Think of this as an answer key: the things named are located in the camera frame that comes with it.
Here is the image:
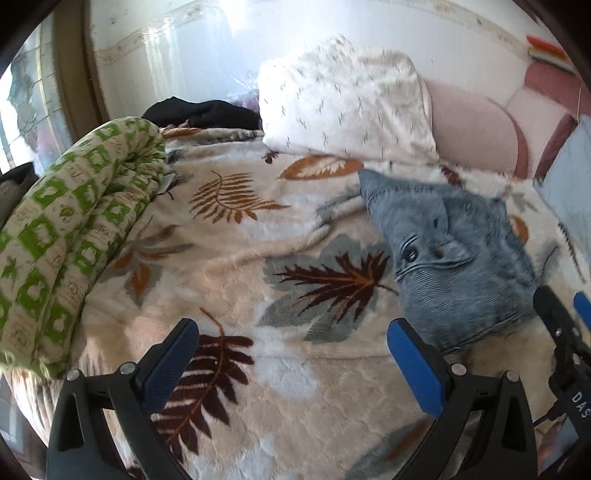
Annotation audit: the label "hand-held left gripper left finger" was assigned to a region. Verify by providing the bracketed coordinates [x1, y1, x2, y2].
[45, 318, 200, 480]

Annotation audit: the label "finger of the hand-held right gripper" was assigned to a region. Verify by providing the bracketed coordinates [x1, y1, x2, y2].
[573, 291, 591, 334]
[532, 285, 583, 385]

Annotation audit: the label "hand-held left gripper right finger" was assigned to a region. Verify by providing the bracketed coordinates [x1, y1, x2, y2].
[387, 318, 541, 480]

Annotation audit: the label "grey-blue denim pants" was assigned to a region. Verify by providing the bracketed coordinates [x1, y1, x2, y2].
[358, 167, 540, 357]

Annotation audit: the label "leaf-printed fleece blanket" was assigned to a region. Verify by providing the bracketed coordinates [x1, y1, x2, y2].
[9, 124, 591, 480]

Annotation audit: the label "light blue pillow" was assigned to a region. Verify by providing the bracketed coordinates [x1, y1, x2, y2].
[537, 126, 591, 241]

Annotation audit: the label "green patterned quilt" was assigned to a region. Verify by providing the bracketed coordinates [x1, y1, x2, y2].
[0, 117, 168, 380]

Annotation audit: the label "dark camouflage cloth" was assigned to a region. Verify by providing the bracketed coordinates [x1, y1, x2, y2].
[0, 161, 38, 205]

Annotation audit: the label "black cloth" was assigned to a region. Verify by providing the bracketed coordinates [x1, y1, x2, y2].
[140, 96, 262, 133]

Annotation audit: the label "purple plastic bag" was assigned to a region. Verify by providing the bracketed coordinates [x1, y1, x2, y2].
[230, 74, 262, 112]

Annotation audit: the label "white leaf-sprig pillow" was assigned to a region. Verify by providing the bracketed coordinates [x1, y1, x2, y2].
[255, 34, 440, 163]

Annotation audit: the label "stained glass window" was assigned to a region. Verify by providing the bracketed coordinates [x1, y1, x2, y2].
[0, 25, 62, 172]

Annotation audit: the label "thin black cable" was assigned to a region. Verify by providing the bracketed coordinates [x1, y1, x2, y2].
[532, 404, 563, 428]

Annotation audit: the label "brown wooden window frame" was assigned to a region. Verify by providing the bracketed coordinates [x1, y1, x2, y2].
[52, 0, 110, 155]

